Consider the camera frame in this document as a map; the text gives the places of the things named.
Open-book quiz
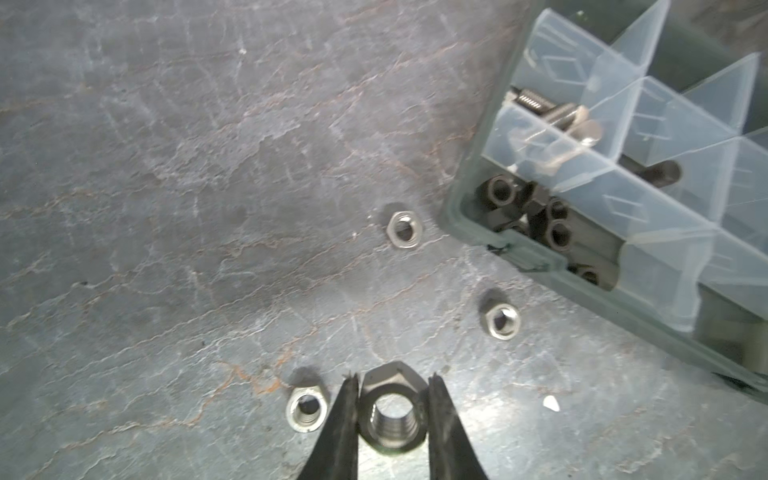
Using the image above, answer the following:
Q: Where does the black bolt upright in box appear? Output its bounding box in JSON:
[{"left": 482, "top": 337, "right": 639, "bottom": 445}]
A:
[{"left": 633, "top": 160, "right": 682, "bottom": 189}]

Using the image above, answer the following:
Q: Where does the silver bolt under others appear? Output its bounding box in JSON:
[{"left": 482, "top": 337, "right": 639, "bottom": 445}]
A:
[{"left": 509, "top": 87, "right": 556, "bottom": 115}]

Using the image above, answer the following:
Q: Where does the black silver screw left centre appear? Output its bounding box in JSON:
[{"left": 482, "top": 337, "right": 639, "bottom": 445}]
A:
[{"left": 285, "top": 385, "right": 329, "bottom": 433}]

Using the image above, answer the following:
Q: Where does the silver bolt standing upright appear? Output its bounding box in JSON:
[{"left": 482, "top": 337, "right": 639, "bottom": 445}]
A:
[{"left": 565, "top": 105, "right": 604, "bottom": 147}]

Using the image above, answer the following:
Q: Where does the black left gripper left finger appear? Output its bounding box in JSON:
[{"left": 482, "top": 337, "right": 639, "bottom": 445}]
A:
[{"left": 297, "top": 374, "right": 360, "bottom": 480}]

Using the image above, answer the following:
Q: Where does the grey compartment organizer box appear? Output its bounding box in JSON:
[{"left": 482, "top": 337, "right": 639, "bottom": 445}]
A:
[{"left": 440, "top": 1, "right": 767, "bottom": 402}]

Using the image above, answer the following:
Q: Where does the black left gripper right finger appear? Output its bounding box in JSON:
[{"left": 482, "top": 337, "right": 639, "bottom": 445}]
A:
[{"left": 427, "top": 374, "right": 488, "bottom": 480}]

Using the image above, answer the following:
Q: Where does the silver hex nut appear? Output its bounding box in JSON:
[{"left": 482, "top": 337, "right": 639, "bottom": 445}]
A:
[{"left": 483, "top": 302, "right": 522, "bottom": 341}]

